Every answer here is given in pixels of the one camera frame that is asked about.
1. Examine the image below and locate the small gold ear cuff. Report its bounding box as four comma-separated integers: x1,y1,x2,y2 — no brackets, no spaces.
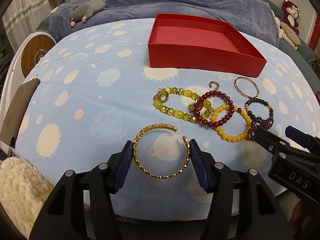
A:
209,80,220,90

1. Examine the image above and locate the dark red bead bracelet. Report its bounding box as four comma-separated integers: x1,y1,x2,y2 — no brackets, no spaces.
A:
194,90,235,129

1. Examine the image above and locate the beige plush toy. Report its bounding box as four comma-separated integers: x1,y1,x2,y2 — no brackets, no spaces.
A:
272,11,301,50

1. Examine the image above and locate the gold chain bangle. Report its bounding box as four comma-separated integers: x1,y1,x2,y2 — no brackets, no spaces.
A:
133,123,190,179

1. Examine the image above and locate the thin gold oval bangle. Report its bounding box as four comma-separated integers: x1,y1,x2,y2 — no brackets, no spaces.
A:
234,76,260,99

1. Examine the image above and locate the yellow chunky bead bracelet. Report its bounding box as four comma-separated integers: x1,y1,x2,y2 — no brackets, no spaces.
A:
152,87,215,124

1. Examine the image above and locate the dark bead bracelet gold charm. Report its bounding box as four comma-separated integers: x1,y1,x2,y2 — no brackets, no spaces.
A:
244,98,274,125

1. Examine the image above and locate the white fluffy blanket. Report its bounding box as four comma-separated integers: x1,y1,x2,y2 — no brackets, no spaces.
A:
1,157,54,238

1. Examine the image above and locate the blue velvet sofa cover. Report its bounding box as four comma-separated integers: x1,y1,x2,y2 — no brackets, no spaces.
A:
49,0,279,47

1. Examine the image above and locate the amber yellow bead bracelet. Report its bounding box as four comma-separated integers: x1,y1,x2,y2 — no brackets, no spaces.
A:
210,104,252,143

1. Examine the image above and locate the red cardboard box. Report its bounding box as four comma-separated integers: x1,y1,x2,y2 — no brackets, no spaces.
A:
148,14,267,77

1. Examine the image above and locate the brown leather case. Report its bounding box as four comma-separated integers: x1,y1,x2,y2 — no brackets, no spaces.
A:
1,78,40,148

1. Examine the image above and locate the white sheer curtain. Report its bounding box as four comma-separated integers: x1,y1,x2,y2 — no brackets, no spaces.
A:
2,0,54,34

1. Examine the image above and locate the white round wooden appliance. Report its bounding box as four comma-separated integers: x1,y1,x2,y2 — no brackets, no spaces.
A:
1,31,56,121

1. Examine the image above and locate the blue planet print cloth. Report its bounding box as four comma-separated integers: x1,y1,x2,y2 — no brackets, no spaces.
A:
14,18,319,220

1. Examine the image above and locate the green sofa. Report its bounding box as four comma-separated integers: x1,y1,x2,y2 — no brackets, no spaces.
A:
262,0,319,78

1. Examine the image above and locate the red monkey plush toy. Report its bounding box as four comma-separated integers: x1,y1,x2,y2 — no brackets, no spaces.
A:
281,0,300,35

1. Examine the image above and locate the grey plush mouse toy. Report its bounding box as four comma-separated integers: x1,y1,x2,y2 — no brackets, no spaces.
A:
69,0,106,27

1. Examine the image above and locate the purple garnet bead bracelet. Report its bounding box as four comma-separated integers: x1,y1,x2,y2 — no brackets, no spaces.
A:
246,117,274,141

